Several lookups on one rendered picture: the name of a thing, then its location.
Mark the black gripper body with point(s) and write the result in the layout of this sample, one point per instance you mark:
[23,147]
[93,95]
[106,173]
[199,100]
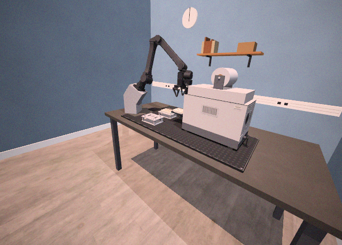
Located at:
[179,86]

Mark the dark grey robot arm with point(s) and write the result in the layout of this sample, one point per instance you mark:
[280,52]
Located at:
[146,78]

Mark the white roll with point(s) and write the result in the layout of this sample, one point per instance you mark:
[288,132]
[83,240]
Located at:
[230,74]

